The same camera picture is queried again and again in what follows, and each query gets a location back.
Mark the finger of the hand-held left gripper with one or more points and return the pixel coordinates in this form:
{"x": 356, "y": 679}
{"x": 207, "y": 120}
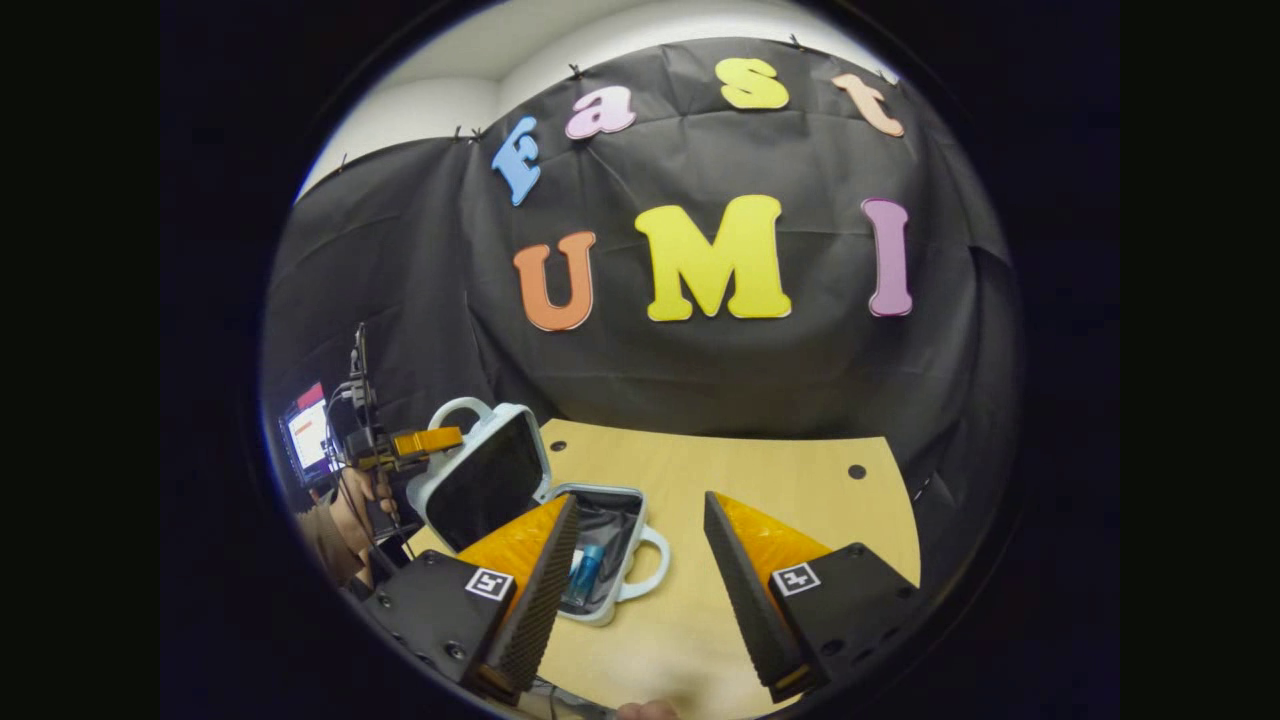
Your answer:
{"x": 390, "y": 462}
{"x": 430, "y": 440}

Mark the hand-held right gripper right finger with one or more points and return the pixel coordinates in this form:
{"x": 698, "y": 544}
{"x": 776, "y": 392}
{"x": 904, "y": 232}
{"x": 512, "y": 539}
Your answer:
{"x": 740, "y": 590}

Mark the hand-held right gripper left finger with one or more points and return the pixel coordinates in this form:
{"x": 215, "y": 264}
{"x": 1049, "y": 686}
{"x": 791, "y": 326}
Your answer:
{"x": 545, "y": 590}

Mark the teal blue skin care tube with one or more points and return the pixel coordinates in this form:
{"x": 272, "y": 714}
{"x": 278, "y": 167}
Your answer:
{"x": 587, "y": 575}

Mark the light blue suitcase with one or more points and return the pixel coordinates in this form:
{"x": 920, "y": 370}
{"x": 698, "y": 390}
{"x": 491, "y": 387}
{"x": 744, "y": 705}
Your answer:
{"x": 490, "y": 480}

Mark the computer monitor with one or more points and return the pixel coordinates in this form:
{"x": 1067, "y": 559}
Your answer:
{"x": 305, "y": 432}

